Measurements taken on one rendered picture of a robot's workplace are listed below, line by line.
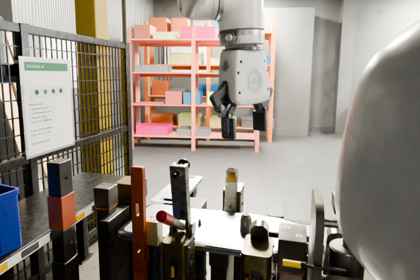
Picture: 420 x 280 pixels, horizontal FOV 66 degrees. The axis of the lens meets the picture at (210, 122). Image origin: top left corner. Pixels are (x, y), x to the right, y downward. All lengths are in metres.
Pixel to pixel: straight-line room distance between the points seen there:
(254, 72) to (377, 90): 0.41
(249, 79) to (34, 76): 0.74
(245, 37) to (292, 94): 7.13
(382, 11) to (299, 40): 2.25
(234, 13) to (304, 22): 7.21
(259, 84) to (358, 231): 0.42
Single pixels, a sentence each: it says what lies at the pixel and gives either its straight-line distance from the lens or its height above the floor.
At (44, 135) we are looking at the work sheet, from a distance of 1.17.
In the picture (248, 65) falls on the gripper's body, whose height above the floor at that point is 1.42.
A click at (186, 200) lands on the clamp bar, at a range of 0.72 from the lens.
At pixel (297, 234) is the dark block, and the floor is 1.12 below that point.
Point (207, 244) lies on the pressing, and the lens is 0.83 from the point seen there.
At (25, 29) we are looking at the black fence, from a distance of 1.13.
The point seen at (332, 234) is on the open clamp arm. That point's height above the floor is 1.10.
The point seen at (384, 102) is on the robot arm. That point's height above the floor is 1.39.
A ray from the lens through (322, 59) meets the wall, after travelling 8.55.
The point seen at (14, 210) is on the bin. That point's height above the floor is 1.11.
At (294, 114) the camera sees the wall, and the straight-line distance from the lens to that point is 7.74.
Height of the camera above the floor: 1.41
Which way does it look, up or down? 8 degrees down
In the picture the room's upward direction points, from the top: 1 degrees clockwise
